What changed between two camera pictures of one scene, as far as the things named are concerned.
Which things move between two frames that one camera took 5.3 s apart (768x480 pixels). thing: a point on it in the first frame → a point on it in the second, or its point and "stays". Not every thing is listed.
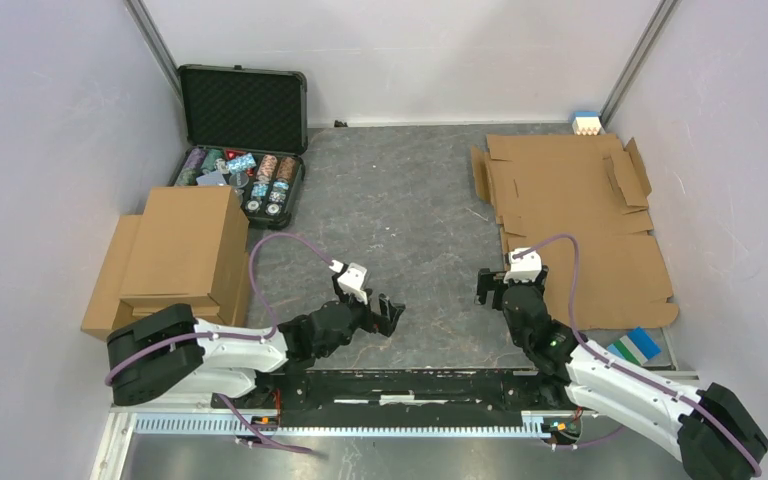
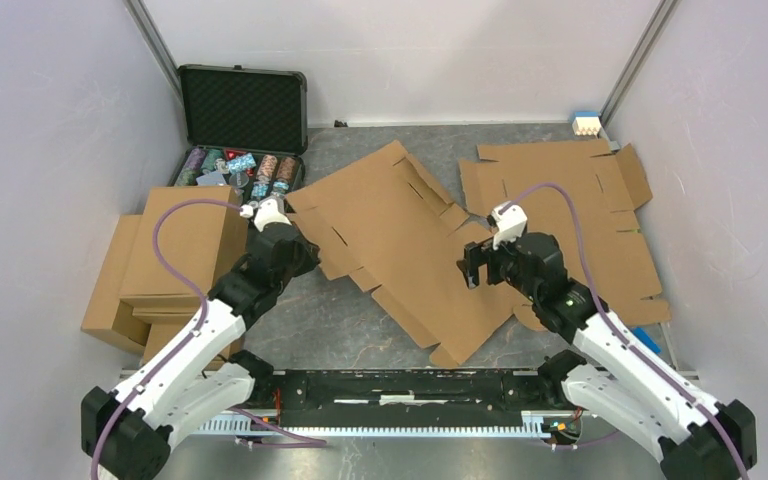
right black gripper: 485,283 → 477,254
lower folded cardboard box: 107,309 stays
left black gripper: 374,321 → 311,254
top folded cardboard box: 186,241 stays
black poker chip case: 245,128 stays
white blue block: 586,123 stays
